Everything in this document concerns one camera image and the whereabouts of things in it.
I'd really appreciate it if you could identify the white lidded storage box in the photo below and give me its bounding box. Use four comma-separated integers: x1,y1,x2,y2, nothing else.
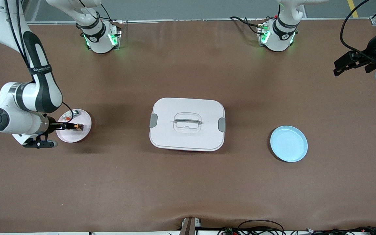
149,97,226,152

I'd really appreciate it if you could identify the pink round plate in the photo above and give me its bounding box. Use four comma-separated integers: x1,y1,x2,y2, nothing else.
55,109,92,143

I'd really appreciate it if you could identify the light blue round plate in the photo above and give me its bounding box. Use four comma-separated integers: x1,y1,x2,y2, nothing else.
270,126,308,163

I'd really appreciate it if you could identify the brown table mat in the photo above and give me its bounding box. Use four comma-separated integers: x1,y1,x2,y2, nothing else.
0,19,376,234

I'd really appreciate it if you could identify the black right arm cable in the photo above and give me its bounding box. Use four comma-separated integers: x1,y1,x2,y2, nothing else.
5,0,74,124

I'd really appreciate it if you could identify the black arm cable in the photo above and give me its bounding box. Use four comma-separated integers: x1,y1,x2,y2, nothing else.
340,0,376,59
5,0,74,124

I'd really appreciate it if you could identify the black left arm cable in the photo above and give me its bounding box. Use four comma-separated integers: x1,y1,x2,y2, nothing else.
340,0,376,59

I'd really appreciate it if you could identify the black base cable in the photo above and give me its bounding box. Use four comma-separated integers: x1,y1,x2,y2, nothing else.
229,16,267,35
92,3,120,23

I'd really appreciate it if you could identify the camera mount post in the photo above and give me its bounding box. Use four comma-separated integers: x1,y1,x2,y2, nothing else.
179,216,201,235

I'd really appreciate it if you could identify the black cable bundle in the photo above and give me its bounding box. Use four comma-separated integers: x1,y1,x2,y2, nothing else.
305,227,376,235

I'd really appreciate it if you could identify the black looped cable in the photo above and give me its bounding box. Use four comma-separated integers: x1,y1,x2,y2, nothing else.
238,220,285,235

